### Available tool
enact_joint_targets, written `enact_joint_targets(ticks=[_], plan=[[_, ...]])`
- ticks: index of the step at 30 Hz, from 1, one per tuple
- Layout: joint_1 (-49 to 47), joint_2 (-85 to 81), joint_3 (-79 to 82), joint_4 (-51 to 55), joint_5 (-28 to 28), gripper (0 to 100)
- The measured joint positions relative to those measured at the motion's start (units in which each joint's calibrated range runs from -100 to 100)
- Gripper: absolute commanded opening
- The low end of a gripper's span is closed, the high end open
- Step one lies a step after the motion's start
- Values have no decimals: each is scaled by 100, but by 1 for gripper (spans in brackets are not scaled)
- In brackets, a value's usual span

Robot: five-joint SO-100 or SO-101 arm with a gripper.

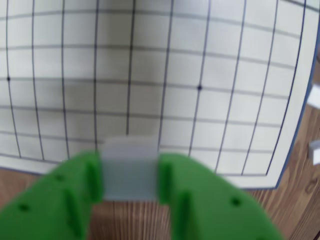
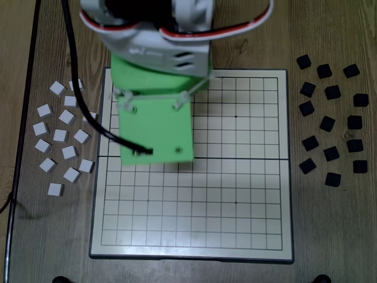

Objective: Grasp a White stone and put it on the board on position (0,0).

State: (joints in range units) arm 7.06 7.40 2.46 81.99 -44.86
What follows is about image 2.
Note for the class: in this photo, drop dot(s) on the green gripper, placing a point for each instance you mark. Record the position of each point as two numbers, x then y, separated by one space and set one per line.
134 78

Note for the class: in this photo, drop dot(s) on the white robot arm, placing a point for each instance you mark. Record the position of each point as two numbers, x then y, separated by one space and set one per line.
147 44

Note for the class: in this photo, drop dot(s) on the white cube stone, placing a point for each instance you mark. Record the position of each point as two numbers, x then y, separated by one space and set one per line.
60 135
70 101
69 152
43 146
40 128
71 86
56 189
44 110
57 88
93 115
67 117
87 166
48 165
72 174
82 136

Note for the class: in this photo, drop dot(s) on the black cube stone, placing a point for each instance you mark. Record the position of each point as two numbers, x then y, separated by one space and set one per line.
327 123
324 70
360 166
331 153
303 62
351 70
332 92
354 122
307 165
332 179
307 89
354 145
310 143
360 99
306 108

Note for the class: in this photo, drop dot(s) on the white grid go board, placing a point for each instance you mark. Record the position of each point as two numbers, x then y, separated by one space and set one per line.
259 206

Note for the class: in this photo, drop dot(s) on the white zip tie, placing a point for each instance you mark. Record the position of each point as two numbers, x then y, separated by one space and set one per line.
179 101
127 98

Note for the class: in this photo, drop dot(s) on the black round stand foot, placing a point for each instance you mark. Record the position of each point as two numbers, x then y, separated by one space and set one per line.
321 279
60 279

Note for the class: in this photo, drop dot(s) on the green camera mount plate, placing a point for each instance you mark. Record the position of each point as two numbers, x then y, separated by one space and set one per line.
156 129

